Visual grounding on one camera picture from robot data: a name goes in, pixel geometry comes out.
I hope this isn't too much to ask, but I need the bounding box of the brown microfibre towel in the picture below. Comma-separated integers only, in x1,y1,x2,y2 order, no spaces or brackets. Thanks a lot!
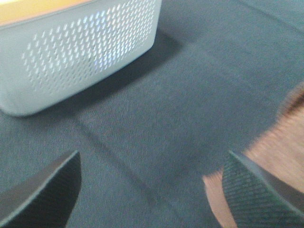
203,84,304,228

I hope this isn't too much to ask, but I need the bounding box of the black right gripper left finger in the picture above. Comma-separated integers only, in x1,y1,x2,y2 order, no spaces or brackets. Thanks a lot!
0,151,82,228

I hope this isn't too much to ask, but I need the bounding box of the grey perforated laundry basket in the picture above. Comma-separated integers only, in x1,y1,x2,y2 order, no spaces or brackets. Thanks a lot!
0,0,162,116

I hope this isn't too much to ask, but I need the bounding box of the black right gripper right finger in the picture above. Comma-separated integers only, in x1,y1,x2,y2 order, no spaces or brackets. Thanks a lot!
222,152,304,228

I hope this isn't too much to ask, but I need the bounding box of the black fabric table mat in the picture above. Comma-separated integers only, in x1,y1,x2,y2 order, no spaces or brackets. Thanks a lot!
0,0,304,228

